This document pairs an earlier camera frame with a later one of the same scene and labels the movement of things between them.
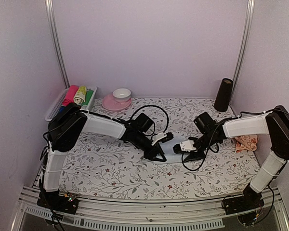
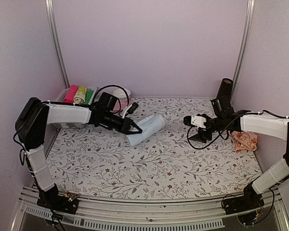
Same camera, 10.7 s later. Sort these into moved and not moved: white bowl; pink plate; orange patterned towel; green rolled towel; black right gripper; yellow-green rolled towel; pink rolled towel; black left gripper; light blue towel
Moved: black right gripper; light blue towel; black left gripper
Not moved: orange patterned towel; pink plate; white bowl; pink rolled towel; yellow-green rolled towel; green rolled towel
